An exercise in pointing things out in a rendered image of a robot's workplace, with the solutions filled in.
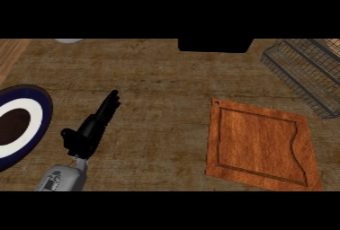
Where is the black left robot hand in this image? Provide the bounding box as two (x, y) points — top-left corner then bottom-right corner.
(59, 89), (123, 160)

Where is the brown wooden cutting board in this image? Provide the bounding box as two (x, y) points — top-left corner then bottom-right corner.
(204, 98), (324, 192)

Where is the blue and white plate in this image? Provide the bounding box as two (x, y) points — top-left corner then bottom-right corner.
(0, 84), (55, 173)

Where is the black appliance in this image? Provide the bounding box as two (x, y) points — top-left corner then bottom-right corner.
(176, 39), (256, 54)

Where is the dark wire tiered basket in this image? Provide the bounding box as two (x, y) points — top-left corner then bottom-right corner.
(259, 39), (340, 119)

